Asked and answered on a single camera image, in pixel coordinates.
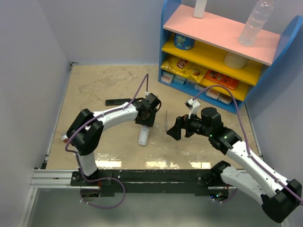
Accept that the small white box leftmost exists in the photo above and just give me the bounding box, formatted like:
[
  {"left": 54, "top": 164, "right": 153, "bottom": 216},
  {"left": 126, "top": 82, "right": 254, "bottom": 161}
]
[{"left": 160, "top": 71, "right": 175, "bottom": 84}]

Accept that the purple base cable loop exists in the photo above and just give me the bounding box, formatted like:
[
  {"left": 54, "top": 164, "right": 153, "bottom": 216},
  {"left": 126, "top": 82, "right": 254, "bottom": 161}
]
[{"left": 79, "top": 176, "right": 126, "bottom": 209}]

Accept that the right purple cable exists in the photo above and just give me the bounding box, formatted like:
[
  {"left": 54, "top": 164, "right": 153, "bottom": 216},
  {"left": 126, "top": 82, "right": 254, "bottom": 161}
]
[{"left": 193, "top": 85, "right": 303, "bottom": 205}]

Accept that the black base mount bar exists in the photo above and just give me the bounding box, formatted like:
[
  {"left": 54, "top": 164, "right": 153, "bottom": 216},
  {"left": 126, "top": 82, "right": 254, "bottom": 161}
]
[{"left": 70, "top": 160, "right": 230, "bottom": 197}]

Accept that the yellow Lays chips bag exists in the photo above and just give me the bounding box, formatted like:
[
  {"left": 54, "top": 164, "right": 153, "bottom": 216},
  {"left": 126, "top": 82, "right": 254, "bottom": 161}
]
[{"left": 161, "top": 55, "right": 209, "bottom": 83}]

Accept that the blue shelf unit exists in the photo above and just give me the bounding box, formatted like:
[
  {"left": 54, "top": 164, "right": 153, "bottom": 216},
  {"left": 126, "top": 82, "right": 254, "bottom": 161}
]
[{"left": 159, "top": 0, "right": 303, "bottom": 113}]

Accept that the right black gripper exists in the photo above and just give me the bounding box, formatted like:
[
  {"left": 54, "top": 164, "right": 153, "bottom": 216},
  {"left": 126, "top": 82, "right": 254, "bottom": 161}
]
[{"left": 167, "top": 109, "right": 212, "bottom": 140}]

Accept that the black remote control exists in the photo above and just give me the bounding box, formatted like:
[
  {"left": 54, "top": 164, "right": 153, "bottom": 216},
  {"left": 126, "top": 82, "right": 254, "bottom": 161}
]
[{"left": 105, "top": 98, "right": 131, "bottom": 106}]

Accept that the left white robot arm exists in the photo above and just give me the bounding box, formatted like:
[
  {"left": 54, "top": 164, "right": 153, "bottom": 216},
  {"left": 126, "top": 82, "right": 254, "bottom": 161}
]
[{"left": 66, "top": 93, "right": 161, "bottom": 185}]

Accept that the blue snack can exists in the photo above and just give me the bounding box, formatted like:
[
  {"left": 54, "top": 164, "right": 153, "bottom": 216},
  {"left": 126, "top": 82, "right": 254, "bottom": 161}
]
[{"left": 174, "top": 33, "right": 195, "bottom": 50}]

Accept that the clear plastic water bottle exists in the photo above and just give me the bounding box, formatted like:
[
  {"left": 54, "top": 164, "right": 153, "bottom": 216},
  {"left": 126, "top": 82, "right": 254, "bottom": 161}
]
[{"left": 238, "top": 0, "right": 275, "bottom": 46}]

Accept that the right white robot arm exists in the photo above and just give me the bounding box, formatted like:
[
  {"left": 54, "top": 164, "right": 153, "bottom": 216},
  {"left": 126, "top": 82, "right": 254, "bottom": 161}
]
[{"left": 167, "top": 107, "right": 303, "bottom": 223}]

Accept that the clear handle screwdriver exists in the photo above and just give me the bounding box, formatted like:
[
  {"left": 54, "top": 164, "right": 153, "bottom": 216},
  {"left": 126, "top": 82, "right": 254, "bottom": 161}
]
[{"left": 164, "top": 110, "right": 168, "bottom": 132}]

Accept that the white paper roll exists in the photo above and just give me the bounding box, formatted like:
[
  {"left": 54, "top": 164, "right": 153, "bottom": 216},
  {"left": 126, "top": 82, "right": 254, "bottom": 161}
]
[{"left": 224, "top": 52, "right": 249, "bottom": 69}]

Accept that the orange snack box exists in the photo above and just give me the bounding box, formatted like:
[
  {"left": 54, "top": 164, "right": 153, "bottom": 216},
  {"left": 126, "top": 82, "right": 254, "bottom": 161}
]
[{"left": 204, "top": 70, "right": 239, "bottom": 90}]

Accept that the white bottle on shelf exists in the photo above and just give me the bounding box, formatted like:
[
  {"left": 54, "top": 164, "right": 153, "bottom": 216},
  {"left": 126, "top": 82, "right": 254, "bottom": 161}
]
[{"left": 193, "top": 0, "right": 207, "bottom": 18}]

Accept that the small white box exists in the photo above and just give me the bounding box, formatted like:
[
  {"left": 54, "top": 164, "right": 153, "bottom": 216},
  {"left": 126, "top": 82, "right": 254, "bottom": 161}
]
[
  {"left": 173, "top": 74, "right": 186, "bottom": 85},
  {"left": 160, "top": 71, "right": 175, "bottom": 84},
  {"left": 206, "top": 89, "right": 220, "bottom": 100},
  {"left": 218, "top": 94, "right": 232, "bottom": 105},
  {"left": 195, "top": 84, "right": 208, "bottom": 94}
]

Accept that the red snack packet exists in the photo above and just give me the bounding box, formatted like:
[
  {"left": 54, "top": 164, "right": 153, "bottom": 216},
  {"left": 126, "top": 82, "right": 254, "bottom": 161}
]
[{"left": 61, "top": 132, "right": 69, "bottom": 143}]

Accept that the white remote control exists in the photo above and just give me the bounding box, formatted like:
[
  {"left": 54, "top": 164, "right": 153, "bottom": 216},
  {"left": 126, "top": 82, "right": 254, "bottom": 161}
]
[{"left": 138, "top": 126, "right": 150, "bottom": 147}]

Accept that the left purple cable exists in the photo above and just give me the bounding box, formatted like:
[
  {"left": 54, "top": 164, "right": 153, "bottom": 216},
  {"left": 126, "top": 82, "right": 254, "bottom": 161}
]
[{"left": 65, "top": 73, "right": 150, "bottom": 180}]

